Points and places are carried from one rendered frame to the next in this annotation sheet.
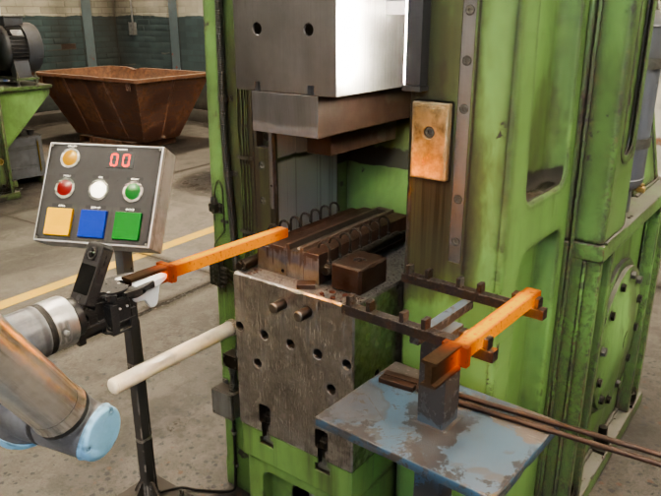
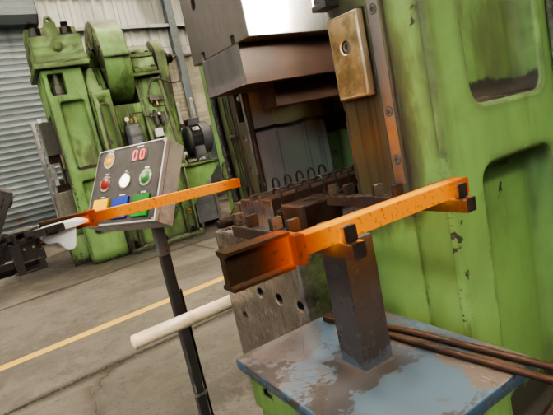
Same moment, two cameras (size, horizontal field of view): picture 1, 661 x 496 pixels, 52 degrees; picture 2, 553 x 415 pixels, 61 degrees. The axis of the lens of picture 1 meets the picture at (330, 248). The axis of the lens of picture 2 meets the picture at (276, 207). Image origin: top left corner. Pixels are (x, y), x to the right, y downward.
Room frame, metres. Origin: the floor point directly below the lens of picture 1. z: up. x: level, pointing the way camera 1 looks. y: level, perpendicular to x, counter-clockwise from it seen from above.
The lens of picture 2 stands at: (0.48, -0.38, 1.16)
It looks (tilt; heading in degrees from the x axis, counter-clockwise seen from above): 10 degrees down; 21
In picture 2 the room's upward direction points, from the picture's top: 12 degrees counter-clockwise
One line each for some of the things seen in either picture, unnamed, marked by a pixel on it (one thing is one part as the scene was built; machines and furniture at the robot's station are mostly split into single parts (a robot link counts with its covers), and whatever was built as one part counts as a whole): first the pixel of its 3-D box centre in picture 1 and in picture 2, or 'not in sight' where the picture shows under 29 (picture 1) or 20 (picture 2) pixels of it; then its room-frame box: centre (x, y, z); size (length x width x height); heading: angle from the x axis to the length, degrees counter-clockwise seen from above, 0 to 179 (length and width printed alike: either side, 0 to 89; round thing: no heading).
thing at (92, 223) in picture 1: (92, 223); (120, 207); (1.73, 0.63, 1.01); 0.07 x 0.05 x 0.07; 78
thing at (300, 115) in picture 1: (336, 104); (289, 64); (1.75, -0.02, 1.32); 0.42 x 0.20 x 0.10; 143
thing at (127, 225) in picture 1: (127, 226); (141, 205); (1.71, 0.54, 1.01); 0.07 x 0.05 x 0.07; 78
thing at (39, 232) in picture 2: (132, 290); (40, 232); (1.16, 0.37, 1.06); 0.09 x 0.05 x 0.02; 140
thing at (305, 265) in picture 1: (336, 238); (313, 192); (1.75, -0.02, 0.96); 0.42 x 0.20 x 0.09; 143
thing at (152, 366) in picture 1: (176, 354); (197, 315); (1.72, 0.44, 0.62); 0.44 x 0.05 x 0.05; 143
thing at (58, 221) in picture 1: (59, 221); (100, 210); (1.75, 0.73, 1.01); 0.07 x 0.05 x 0.07; 78
